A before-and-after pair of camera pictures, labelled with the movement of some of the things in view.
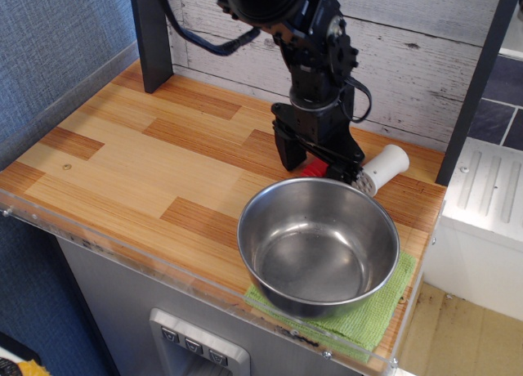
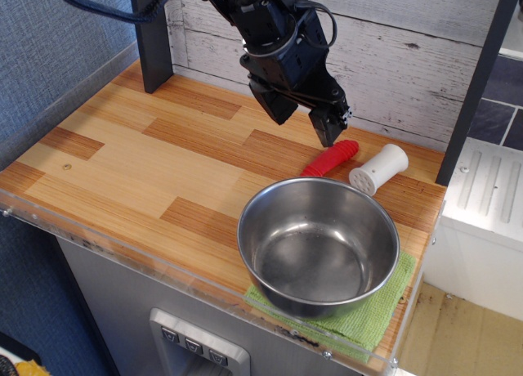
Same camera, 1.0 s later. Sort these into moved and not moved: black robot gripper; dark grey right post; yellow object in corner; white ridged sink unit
Moved: black robot gripper
Not moved: yellow object in corner; dark grey right post; white ridged sink unit
